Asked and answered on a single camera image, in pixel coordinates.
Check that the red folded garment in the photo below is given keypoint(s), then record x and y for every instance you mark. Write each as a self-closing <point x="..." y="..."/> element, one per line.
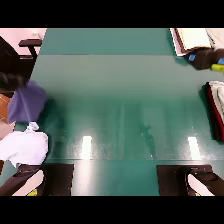
<point x="216" y="120"/>

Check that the white folded garment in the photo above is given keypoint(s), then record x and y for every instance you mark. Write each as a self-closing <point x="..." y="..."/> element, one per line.
<point x="218" y="95"/>
<point x="193" y="38"/>

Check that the purple T-shirt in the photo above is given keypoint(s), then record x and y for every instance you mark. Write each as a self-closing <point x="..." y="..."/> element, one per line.
<point x="26" y="103"/>

